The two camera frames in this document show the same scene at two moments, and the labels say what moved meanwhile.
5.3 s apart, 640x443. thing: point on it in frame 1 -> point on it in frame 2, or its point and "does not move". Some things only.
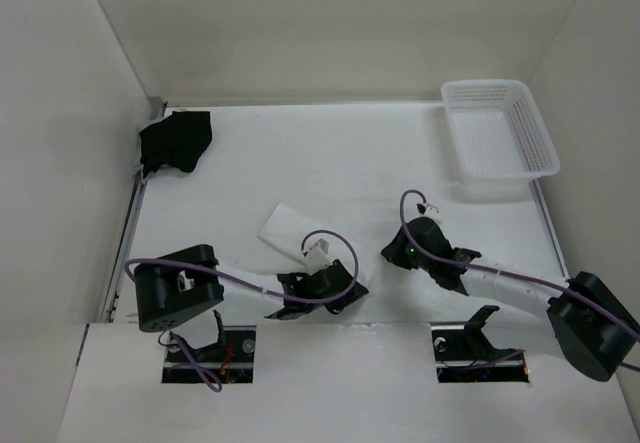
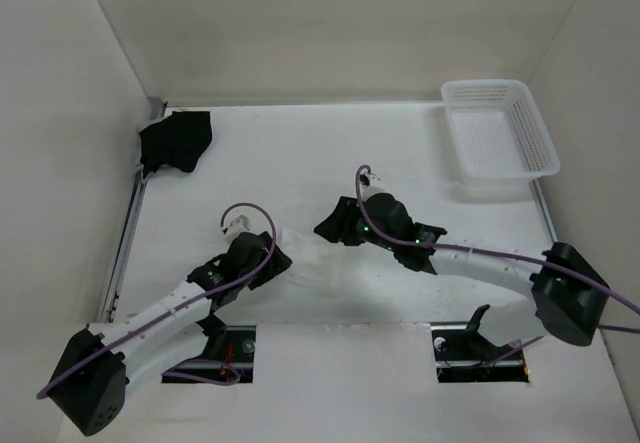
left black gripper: [355, 294] -> [276, 265]
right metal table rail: [541, 200] does not move
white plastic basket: [499, 136] does not move
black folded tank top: [176, 141] does not move
